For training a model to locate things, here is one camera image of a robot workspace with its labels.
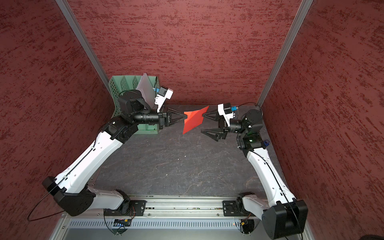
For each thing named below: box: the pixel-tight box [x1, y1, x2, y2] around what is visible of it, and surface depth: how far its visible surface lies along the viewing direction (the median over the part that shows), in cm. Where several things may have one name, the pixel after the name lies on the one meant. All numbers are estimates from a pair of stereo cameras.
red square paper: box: [182, 105, 210, 135], surface depth 57 cm
